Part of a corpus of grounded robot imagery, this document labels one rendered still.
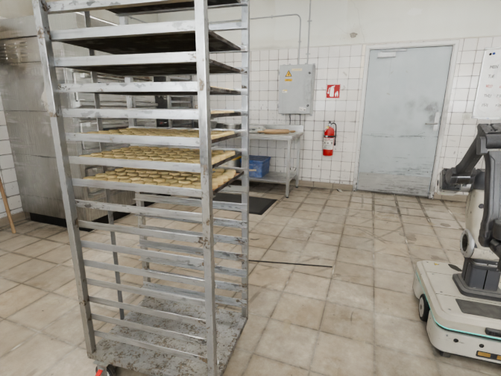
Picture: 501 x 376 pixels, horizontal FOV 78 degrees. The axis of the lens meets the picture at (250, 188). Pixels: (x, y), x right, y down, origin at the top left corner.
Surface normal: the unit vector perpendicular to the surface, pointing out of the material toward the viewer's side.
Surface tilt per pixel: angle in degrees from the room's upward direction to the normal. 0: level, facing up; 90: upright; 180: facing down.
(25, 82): 90
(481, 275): 90
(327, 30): 90
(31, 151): 90
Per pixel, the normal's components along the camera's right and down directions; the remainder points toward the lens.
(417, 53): -0.36, 0.24
